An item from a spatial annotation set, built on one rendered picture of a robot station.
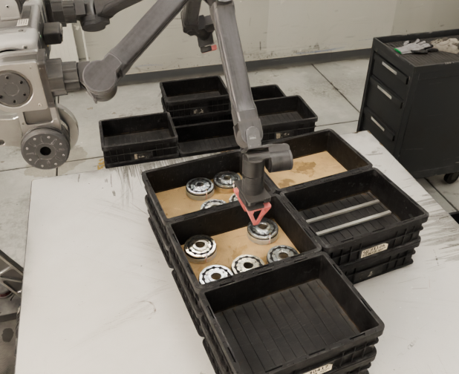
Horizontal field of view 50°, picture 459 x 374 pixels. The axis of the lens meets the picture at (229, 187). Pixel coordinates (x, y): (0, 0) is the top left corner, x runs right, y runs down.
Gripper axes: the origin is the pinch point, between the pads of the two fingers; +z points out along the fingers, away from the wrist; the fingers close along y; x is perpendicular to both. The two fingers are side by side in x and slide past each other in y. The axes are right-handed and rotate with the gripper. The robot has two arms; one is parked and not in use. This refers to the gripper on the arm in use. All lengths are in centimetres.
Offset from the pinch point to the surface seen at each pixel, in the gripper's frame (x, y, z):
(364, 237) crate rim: -34.7, -7.4, 13.3
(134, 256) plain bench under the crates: 29, 34, 37
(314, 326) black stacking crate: -9.3, -24.3, 23.5
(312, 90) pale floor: -172, 249, 104
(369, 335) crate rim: -15.8, -37.8, 13.5
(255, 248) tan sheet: -6.4, 9.5, 23.4
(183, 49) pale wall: -74, 317, 77
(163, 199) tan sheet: 14, 45, 23
